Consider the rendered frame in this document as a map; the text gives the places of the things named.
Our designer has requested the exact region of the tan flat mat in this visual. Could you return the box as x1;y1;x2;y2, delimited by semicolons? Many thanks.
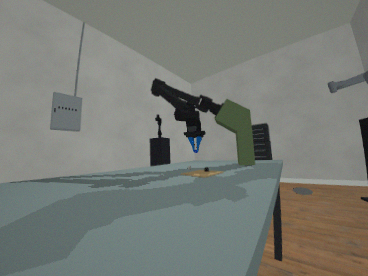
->
181;170;223;178

